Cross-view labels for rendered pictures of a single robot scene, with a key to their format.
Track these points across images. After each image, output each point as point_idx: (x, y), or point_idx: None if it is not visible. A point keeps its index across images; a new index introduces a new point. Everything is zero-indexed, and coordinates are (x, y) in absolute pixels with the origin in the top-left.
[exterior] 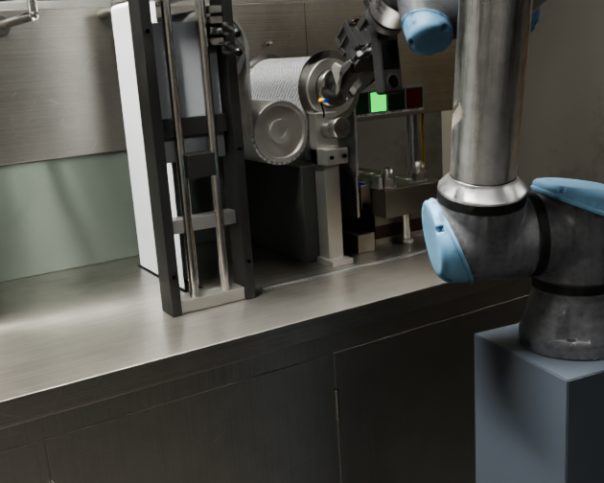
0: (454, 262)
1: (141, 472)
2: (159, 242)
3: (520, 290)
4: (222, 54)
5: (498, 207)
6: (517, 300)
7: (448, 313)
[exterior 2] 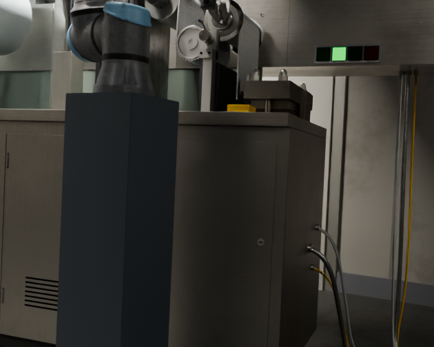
0: (68, 43)
1: (38, 163)
2: None
3: (269, 137)
4: None
5: (74, 12)
6: (264, 143)
7: (208, 137)
